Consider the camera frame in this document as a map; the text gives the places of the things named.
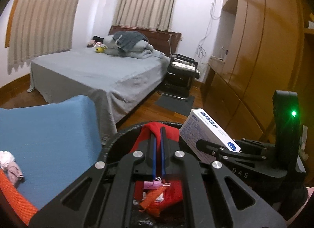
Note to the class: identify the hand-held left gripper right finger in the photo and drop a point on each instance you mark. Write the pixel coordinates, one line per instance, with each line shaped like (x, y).
(162, 154)

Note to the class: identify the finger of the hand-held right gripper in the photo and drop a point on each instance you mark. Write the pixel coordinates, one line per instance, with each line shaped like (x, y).
(257, 144)
(220, 153)

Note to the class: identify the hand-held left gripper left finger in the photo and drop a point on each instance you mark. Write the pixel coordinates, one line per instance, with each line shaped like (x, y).
(154, 154)

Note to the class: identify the red cloth item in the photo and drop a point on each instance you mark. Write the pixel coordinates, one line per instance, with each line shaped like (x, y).
(149, 127)

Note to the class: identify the white blue-print box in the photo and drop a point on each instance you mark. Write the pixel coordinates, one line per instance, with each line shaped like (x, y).
(208, 127)

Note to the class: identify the pink face mask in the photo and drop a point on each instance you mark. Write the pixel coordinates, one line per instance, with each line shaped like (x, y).
(150, 184)

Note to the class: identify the black-lined trash bin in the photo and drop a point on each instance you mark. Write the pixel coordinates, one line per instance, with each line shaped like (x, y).
(117, 142)

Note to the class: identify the dark grey floor mat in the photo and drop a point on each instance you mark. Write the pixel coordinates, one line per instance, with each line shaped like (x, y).
(174, 104)

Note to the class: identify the black metal chair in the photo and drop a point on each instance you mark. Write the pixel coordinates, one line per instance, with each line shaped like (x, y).
(181, 65)

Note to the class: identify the bed with grey sheet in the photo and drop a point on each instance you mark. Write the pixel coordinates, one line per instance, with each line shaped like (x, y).
(98, 76)

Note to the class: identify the grey pillow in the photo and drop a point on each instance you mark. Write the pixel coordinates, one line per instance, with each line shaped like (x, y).
(158, 53)

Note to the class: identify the wooden wardrobe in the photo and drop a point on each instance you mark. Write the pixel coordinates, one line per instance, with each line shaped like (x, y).
(257, 34)

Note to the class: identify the folded grey duvet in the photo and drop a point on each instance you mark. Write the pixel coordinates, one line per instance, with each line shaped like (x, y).
(137, 52)

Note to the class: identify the blue table cloth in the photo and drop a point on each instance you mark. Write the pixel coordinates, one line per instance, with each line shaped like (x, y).
(49, 132)

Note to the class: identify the gooseneck clip stand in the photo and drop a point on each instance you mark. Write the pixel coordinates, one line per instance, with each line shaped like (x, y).
(169, 46)

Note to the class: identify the wooden headboard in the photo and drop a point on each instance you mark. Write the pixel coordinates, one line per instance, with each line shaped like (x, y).
(157, 38)

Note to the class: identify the yellow plush toy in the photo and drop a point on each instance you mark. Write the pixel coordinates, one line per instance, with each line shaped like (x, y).
(100, 49)

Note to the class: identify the dark grey blanket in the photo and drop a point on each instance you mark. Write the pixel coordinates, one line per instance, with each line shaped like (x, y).
(130, 39)

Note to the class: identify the pink plush toy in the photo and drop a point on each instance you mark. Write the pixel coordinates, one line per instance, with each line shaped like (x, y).
(94, 44)

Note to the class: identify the dark pillow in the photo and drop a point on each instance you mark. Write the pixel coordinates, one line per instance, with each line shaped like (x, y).
(98, 38)

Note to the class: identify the pink crumpled cloth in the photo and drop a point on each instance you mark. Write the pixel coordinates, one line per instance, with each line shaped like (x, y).
(16, 171)

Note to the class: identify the white crumpled cloth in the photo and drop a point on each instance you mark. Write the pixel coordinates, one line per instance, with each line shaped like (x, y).
(6, 156)

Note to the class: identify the narrow beige curtain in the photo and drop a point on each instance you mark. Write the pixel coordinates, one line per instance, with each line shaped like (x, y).
(147, 2)

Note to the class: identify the wide beige curtain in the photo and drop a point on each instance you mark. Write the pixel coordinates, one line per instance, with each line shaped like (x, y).
(44, 9)

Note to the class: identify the wooden window frame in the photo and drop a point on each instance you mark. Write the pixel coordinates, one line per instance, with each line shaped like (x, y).
(12, 22)

